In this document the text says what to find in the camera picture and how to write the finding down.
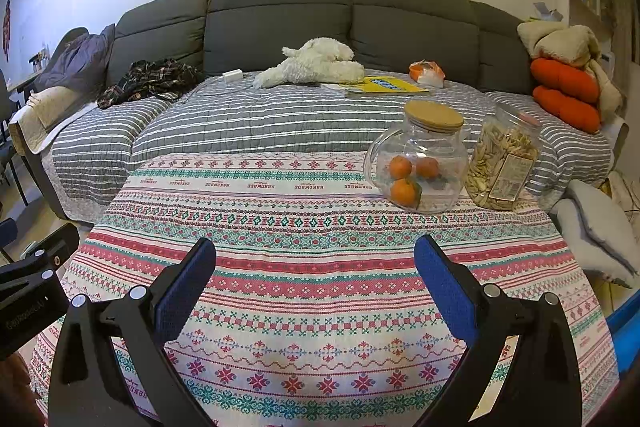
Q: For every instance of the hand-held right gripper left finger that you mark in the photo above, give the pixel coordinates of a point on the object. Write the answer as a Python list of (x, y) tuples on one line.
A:
[(185, 292)]

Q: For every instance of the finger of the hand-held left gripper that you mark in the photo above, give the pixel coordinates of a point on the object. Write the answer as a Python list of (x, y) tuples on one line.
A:
[(7, 236), (40, 264)]

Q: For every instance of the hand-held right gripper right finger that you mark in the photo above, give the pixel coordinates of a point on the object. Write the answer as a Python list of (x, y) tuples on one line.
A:
[(442, 292)]

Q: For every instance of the blue plastic bin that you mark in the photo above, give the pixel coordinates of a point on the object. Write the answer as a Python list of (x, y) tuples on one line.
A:
[(625, 332)]

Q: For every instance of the grey chair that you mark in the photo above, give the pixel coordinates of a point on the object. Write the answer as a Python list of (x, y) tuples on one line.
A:
[(6, 142)]

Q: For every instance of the orange tangerine with leaf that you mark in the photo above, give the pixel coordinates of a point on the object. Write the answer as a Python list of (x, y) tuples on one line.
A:
[(403, 192)]

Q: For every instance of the patterned red green tablecloth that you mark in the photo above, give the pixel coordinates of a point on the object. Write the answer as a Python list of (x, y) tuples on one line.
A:
[(320, 257)]

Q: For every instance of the cream dotted pillow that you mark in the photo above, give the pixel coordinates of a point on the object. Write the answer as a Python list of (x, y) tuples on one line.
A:
[(45, 112)]

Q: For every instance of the plastic jar of seeds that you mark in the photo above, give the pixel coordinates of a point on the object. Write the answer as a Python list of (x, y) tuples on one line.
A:
[(505, 162)]

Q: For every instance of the glass jar with cork lid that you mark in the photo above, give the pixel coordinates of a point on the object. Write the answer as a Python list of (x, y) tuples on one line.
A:
[(425, 142)]

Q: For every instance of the side table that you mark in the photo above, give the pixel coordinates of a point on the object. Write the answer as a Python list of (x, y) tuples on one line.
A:
[(27, 79)]

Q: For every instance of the grey folded cloth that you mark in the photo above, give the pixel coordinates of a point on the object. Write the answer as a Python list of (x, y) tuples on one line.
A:
[(595, 227)]

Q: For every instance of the purple jacket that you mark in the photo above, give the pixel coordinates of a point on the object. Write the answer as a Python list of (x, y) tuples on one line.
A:
[(75, 57)]

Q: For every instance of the grey striped quilt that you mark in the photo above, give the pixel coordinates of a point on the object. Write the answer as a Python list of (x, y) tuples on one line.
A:
[(275, 122)]

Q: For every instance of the dark plaid cloth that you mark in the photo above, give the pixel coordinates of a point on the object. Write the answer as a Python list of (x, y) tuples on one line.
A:
[(150, 79)]

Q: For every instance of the yellow book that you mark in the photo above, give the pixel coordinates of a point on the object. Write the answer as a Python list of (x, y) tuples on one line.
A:
[(385, 84)]

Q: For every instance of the orange and white bag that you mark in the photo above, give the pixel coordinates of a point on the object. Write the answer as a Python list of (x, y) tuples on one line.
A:
[(427, 72)]

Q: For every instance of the small white box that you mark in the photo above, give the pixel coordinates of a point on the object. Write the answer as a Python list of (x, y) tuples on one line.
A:
[(232, 75)]

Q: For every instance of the white plush dog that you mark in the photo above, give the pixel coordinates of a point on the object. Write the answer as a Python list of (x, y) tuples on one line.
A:
[(310, 64)]

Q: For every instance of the cream fleece blanket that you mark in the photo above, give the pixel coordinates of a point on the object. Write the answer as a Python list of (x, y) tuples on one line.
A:
[(560, 42)]

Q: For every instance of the grey sofa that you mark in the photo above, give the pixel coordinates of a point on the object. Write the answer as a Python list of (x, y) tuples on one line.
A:
[(280, 22)]

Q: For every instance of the red wall hanging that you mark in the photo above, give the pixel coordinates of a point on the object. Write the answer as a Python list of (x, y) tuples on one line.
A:
[(6, 27)]

